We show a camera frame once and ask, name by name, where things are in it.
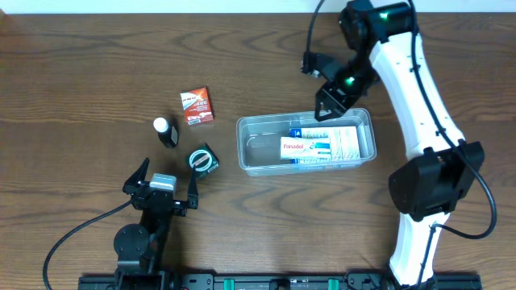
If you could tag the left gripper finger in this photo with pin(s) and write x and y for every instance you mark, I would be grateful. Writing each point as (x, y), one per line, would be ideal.
(137, 180)
(192, 193)

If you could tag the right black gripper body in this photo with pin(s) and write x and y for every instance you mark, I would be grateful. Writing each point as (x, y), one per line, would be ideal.
(336, 93)

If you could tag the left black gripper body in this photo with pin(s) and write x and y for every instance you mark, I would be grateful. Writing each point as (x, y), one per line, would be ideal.
(150, 219)

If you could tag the blue cooling patch box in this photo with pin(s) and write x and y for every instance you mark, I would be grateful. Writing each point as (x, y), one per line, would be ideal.
(343, 139)

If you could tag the white Panadol box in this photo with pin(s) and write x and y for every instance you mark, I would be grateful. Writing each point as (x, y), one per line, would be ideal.
(300, 148)

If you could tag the red and white box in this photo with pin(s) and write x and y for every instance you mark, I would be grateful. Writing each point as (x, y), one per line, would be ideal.
(196, 106)

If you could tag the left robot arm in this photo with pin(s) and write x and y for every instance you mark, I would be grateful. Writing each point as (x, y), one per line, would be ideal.
(140, 246)

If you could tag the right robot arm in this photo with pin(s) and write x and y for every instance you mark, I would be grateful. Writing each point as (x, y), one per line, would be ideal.
(441, 165)

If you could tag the clear plastic container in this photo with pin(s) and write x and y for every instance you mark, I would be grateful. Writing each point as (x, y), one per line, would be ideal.
(259, 140)

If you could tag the dark green square box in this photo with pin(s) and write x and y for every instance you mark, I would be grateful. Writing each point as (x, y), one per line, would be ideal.
(203, 161)

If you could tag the black bottle white cap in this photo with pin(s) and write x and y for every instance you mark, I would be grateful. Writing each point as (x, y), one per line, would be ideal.
(167, 133)

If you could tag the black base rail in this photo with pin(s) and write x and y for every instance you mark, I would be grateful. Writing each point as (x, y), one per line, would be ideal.
(350, 281)

